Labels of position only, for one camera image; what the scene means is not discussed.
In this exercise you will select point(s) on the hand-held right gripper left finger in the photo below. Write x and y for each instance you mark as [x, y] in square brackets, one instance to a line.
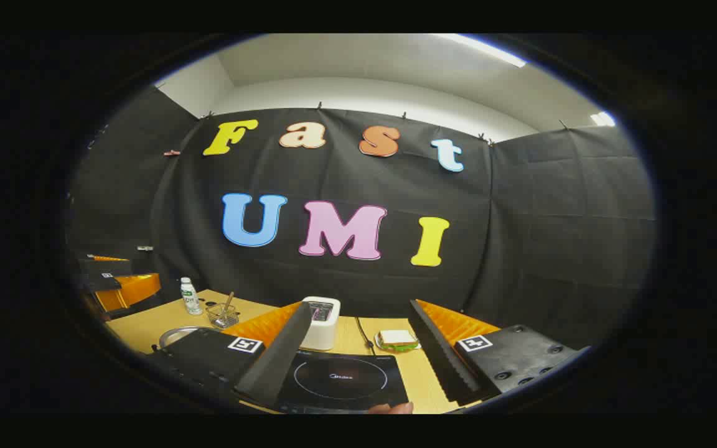
[284, 354]

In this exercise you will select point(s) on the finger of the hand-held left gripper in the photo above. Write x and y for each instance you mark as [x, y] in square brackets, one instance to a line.
[106, 266]
[128, 291]

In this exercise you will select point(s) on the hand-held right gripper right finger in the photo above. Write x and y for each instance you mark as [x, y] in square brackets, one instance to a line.
[439, 354]

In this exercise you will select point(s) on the black induction cooktop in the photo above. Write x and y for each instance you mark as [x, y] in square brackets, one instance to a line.
[340, 376]

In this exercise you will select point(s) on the stainless steel pot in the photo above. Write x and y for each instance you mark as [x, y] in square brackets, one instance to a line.
[178, 336]

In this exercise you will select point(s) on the white toaster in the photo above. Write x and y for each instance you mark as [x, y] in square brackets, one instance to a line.
[324, 336]

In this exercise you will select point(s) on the sandwich with lettuce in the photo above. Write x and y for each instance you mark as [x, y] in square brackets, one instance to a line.
[396, 338]

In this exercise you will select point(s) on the white drink bottle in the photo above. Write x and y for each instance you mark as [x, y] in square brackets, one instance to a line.
[190, 302]

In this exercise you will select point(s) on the small ceiling light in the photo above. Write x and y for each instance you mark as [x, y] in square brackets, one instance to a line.
[603, 118]

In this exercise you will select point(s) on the long ceiling light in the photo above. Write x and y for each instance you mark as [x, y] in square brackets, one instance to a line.
[489, 51]

